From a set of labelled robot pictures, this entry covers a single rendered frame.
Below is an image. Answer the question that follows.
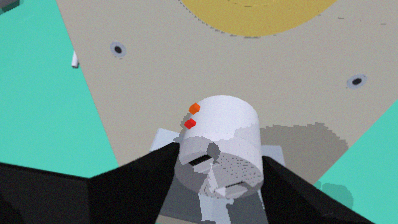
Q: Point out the white cylinder with slotted face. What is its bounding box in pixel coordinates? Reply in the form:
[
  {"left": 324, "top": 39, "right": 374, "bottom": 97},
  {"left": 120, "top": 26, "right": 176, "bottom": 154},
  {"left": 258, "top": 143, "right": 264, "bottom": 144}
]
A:
[{"left": 174, "top": 95, "right": 264, "bottom": 199}]

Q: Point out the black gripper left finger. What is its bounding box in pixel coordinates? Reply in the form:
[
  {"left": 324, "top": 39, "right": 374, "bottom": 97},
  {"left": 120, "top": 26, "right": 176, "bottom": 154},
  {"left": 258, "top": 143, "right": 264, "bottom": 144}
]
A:
[{"left": 0, "top": 142, "right": 180, "bottom": 224}]

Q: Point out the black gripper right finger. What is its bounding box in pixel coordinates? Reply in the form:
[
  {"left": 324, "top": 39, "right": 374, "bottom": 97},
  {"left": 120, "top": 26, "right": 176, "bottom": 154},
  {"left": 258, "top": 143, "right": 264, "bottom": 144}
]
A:
[{"left": 261, "top": 156, "right": 375, "bottom": 224}]

